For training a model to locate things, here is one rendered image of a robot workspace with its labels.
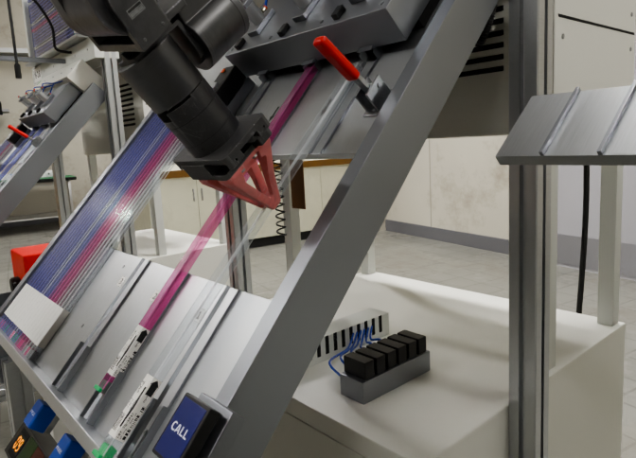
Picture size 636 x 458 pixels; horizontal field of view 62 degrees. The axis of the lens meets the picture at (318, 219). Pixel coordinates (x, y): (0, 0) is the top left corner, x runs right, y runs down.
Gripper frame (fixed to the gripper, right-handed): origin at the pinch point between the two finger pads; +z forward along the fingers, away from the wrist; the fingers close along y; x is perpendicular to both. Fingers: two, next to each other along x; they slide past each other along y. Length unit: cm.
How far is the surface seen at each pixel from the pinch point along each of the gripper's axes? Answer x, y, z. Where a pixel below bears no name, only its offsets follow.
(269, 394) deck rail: 17.1, -10.2, 6.1
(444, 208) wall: -250, 237, 296
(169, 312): 14.5, 8.7, 3.7
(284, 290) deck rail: 9.2, -9.4, 1.6
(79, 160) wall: -186, 800, 157
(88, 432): 28.7, 6.3, 3.4
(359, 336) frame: -5.3, 18.8, 44.0
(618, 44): -65, -12, 30
